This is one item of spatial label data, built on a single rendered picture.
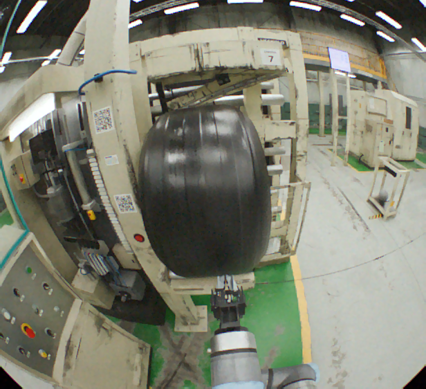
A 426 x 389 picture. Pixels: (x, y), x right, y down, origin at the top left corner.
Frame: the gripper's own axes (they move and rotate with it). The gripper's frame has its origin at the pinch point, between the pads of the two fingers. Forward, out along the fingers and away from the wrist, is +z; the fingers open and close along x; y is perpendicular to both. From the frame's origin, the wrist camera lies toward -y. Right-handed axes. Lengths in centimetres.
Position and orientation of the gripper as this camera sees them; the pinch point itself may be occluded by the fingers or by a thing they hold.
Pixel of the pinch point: (225, 279)
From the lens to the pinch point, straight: 53.5
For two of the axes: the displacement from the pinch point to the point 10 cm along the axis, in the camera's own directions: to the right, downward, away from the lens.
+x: -9.9, 1.1, 0.0
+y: -1.1, -9.6, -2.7
